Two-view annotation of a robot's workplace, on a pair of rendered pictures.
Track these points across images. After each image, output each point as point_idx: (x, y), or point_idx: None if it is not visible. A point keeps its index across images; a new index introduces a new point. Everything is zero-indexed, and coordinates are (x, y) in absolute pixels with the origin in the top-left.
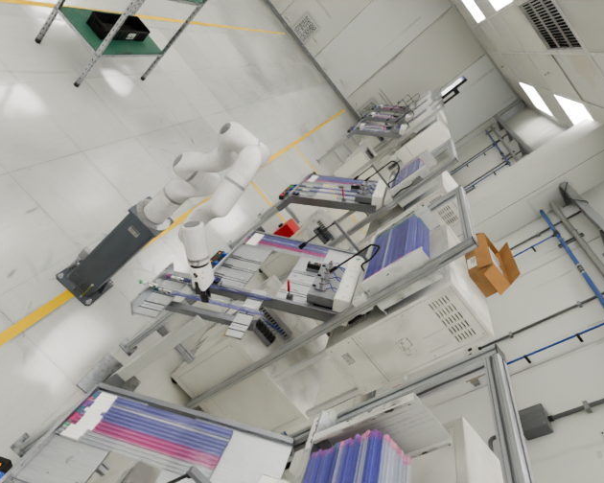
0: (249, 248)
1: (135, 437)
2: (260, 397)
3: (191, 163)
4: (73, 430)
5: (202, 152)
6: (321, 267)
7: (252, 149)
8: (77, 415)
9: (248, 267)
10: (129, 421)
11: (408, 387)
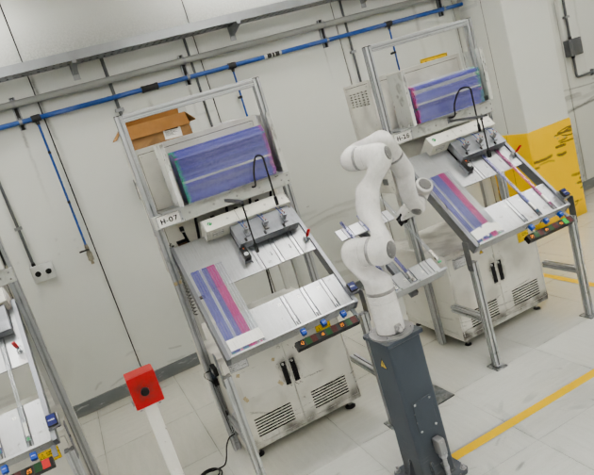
0: (267, 328)
1: (470, 204)
2: None
3: (387, 228)
4: (497, 226)
5: (374, 220)
6: (251, 239)
7: (383, 131)
8: (493, 234)
9: (299, 297)
10: (469, 214)
11: (380, 90)
